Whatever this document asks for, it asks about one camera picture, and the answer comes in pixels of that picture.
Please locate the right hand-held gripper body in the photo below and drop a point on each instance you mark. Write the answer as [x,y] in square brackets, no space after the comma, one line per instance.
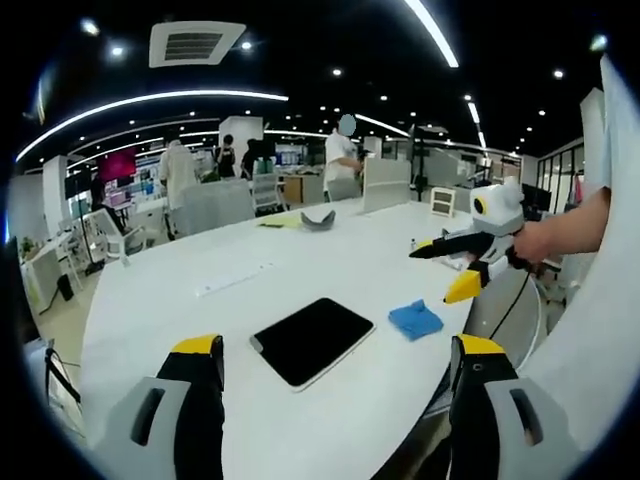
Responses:
[502,210]

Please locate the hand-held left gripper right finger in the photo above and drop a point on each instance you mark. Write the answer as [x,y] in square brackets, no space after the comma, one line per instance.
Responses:
[475,425]

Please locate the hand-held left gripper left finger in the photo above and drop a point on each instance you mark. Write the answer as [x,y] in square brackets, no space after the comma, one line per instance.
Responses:
[197,425]

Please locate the blue cleaning cloth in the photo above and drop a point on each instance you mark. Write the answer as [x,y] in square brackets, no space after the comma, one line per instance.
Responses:
[415,320]

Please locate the person's right hand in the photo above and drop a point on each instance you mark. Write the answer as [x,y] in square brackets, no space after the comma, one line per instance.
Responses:
[531,246]

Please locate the small white framed box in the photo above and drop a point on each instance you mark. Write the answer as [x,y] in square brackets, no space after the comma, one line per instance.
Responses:
[442,201]

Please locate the grey desk divider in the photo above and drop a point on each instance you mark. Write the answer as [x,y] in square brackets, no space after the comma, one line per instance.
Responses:
[386,187]

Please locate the person's white shirt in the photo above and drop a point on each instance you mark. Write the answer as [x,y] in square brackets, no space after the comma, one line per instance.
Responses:
[590,340]

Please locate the grey headset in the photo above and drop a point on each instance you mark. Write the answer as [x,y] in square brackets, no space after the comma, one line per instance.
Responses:
[317,223]

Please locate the yellow paper sheet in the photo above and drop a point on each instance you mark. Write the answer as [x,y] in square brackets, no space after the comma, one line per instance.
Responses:
[280,222]

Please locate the ceiling light strip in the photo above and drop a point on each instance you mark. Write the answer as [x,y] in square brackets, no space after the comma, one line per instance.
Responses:
[150,97]
[432,32]

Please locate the black bin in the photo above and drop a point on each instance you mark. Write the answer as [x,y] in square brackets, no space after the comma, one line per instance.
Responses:
[65,287]

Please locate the white mesh chair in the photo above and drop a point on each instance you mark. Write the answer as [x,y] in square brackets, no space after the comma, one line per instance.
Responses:
[267,192]

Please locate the white office chair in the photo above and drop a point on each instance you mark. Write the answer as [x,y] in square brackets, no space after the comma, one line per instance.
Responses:
[112,240]

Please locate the grey partition panel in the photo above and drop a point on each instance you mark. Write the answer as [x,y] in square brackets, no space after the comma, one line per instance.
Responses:
[217,207]

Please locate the red display screen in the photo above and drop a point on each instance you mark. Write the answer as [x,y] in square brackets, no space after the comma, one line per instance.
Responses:
[116,165]

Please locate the ceiling air vent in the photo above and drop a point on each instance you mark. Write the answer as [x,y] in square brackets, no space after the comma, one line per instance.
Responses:
[195,45]

